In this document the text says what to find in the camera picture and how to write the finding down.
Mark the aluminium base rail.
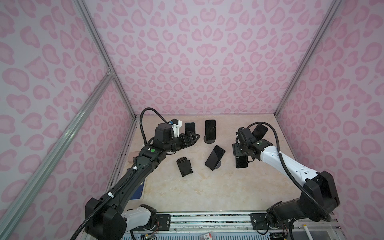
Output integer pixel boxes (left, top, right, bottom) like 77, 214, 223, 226
122, 211, 346, 240

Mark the pink rectangular case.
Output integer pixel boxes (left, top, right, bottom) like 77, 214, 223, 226
127, 153, 135, 163

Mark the white marker pen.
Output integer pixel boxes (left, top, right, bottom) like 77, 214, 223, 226
303, 225, 314, 240

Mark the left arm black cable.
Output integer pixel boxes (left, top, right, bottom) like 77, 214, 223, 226
139, 107, 169, 146

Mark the blue pad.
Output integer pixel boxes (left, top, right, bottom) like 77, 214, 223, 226
130, 182, 145, 200

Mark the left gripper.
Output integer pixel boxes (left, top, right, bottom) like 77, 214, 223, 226
164, 130, 200, 154

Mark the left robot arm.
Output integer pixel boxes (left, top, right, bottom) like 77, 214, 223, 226
79, 123, 200, 240

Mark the silver-edged phone on round stand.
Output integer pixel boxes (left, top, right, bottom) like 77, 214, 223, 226
205, 120, 216, 141

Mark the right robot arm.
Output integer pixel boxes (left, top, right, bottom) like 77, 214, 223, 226
233, 122, 340, 233

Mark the small phone on round stand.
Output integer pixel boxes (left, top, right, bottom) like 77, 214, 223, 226
252, 124, 268, 141

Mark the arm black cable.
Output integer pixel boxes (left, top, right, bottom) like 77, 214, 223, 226
245, 121, 332, 223
139, 107, 169, 146

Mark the purple phone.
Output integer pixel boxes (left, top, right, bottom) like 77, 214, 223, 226
235, 156, 248, 169

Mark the black round stand, front middle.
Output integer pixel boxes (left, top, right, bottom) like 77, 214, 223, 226
214, 161, 222, 170

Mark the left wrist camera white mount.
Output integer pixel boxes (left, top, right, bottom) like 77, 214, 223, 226
169, 119, 183, 138

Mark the silver phone on folding stand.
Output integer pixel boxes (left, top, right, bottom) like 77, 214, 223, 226
185, 122, 196, 136

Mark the black folding stand, front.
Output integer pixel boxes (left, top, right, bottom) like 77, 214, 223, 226
177, 157, 193, 177

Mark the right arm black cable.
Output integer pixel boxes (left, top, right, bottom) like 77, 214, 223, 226
245, 121, 332, 223

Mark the teal-edged phone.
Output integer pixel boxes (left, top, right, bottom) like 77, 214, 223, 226
205, 146, 226, 171

